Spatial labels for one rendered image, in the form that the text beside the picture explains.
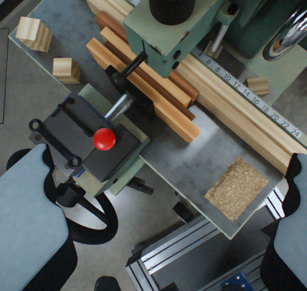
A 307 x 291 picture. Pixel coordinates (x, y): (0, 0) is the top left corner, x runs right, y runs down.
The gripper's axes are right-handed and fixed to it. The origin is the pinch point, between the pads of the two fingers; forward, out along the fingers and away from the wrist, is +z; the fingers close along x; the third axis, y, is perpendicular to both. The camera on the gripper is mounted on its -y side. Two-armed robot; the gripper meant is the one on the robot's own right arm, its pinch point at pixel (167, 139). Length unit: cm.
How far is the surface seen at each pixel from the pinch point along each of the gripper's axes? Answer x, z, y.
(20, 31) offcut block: -27.3, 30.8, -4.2
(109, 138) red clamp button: -7.3, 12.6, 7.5
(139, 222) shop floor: -13, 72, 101
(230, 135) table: 12.4, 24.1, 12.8
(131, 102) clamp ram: -5.7, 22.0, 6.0
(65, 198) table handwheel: -21.2, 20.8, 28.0
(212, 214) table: 9.1, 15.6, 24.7
